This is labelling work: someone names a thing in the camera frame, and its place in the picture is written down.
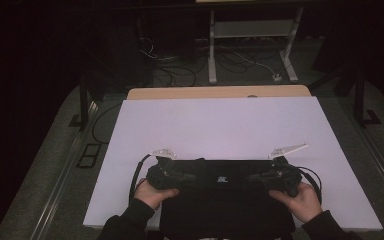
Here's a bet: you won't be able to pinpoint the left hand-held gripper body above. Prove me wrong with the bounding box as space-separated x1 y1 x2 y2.
145 148 182 192

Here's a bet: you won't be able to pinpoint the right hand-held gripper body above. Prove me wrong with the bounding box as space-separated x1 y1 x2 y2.
268 143 309 198

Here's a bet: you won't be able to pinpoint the black tank top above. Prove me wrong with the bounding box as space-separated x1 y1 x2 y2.
159 158 296 240

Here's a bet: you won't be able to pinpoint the person's left hand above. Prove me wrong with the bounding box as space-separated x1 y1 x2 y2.
133 178 180 211

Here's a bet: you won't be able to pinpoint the person's right hand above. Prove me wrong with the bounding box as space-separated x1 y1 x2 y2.
268 181 324 224

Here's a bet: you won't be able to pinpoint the white table cover sheet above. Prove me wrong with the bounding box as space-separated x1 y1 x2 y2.
83 96 384 232

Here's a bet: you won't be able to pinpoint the black metal stand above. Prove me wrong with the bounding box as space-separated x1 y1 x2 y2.
353 66 383 128
68 78 93 131

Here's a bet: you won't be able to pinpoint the left hand-held gripper cable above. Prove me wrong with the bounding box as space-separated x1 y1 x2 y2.
128 153 153 205

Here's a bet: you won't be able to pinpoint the hand-held gripper cable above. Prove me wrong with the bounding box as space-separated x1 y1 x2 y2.
296 165 324 205
128 153 153 205

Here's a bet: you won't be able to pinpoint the right hand-held gripper cable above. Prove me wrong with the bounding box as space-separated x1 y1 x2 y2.
296 165 324 205

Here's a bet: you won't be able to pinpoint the thin black floor cable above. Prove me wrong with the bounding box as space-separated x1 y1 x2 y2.
91 103 123 146

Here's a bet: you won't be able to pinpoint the metal floor rail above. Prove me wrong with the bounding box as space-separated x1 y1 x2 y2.
29 99 100 240
341 99 384 211

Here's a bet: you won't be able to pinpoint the black floor cables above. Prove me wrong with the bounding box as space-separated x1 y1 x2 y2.
153 64 198 88

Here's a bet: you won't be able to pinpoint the white floor cable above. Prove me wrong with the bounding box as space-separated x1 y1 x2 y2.
233 51 277 77

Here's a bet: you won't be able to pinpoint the grey metal desk frame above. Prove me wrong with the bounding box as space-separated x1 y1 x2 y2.
207 6 304 85

